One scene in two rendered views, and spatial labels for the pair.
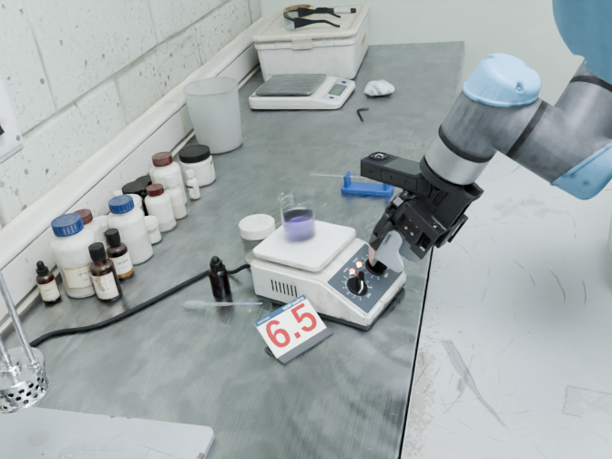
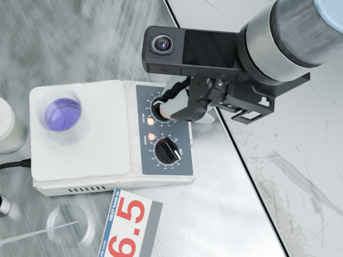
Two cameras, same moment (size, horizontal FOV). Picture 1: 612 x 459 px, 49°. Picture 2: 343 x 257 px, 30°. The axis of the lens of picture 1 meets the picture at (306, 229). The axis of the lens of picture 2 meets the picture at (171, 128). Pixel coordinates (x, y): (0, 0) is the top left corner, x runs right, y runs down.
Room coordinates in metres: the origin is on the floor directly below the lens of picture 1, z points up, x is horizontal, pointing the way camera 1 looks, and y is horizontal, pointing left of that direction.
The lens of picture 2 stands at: (0.65, 0.03, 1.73)
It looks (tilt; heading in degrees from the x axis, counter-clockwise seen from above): 75 degrees down; 326
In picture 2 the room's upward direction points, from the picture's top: 7 degrees counter-clockwise
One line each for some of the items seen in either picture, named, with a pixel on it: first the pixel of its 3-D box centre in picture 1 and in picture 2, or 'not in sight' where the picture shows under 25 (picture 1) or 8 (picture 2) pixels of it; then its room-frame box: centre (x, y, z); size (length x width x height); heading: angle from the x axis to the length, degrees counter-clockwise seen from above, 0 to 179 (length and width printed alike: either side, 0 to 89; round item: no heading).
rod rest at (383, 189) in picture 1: (366, 183); not in sight; (1.20, -0.13, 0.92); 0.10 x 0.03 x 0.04; 66
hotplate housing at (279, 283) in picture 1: (321, 270); (105, 136); (0.87, -0.02, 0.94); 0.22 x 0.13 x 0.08; 54
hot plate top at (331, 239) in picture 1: (304, 242); (79, 130); (0.89, 0.00, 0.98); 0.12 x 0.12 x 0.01; 54
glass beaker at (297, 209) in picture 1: (300, 215); (65, 114); (0.90, 0.01, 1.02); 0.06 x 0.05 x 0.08; 121
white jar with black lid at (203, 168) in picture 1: (197, 166); not in sight; (1.35, 0.21, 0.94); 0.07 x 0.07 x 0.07
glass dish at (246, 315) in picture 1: (254, 314); (69, 226); (0.82, 0.09, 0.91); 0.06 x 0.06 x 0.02
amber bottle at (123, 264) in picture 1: (117, 253); not in sight; (0.99, 0.32, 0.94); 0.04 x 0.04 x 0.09
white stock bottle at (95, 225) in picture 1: (87, 238); not in sight; (1.05, 0.38, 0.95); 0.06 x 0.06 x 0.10
